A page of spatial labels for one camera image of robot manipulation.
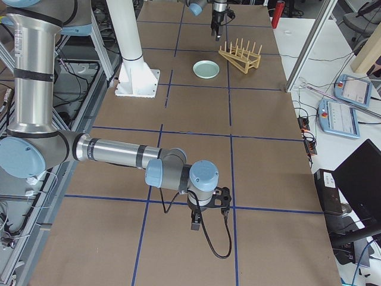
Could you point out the grey aluminium frame post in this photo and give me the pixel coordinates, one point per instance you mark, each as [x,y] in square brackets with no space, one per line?
[323,15]

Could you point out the black power strip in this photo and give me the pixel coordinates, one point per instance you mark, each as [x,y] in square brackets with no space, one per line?
[308,137]

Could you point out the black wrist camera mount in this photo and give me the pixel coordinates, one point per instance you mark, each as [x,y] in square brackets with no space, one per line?
[220,199]

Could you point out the black electronics box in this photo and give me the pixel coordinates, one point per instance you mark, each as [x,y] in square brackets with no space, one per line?
[328,194]

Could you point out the red metal bottle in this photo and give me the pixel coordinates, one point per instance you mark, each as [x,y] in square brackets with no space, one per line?
[278,11]

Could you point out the black monitor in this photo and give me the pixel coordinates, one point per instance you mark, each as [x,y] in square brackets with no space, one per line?
[358,178]

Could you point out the blue teach pendant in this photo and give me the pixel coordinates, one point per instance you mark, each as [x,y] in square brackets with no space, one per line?
[353,90]
[338,119]

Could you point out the light green round plate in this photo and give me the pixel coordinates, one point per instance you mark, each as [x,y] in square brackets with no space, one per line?
[206,69]

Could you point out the wooden plate rack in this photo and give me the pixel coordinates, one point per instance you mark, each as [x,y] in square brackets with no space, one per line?
[243,57]

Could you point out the blue teach pendant near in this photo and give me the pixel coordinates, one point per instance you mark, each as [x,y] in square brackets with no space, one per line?
[338,119]

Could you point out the aluminium side frame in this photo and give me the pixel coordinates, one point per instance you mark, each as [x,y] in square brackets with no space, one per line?
[33,144]

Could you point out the blue teach pendant far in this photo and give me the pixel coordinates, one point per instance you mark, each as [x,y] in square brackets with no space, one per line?
[353,90]

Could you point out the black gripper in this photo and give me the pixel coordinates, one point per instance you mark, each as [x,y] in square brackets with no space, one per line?
[218,15]
[196,209]

